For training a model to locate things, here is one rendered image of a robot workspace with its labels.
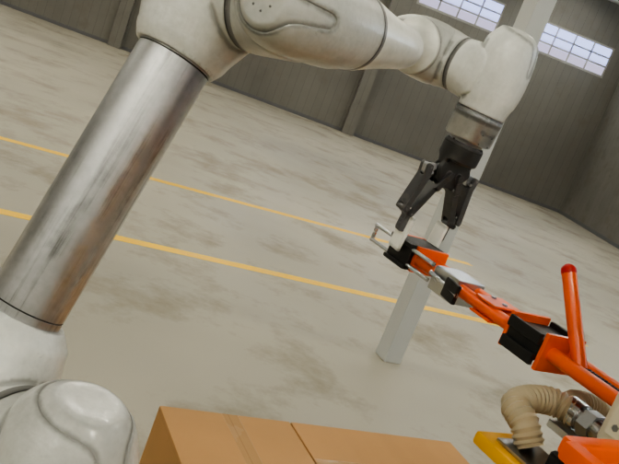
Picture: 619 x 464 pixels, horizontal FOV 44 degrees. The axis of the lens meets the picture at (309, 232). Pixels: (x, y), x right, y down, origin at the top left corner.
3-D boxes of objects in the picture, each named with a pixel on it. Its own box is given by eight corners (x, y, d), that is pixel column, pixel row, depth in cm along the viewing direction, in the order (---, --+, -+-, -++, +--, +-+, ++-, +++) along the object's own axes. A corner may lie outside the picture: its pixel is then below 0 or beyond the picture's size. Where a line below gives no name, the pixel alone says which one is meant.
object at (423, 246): (439, 278, 144) (449, 254, 143) (409, 272, 140) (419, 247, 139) (414, 261, 151) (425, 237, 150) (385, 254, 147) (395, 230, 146)
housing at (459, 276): (476, 309, 133) (487, 286, 132) (448, 304, 129) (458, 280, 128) (453, 293, 139) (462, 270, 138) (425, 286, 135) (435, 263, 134)
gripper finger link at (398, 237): (416, 218, 140) (413, 217, 139) (399, 251, 141) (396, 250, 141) (406, 211, 142) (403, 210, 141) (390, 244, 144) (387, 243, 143)
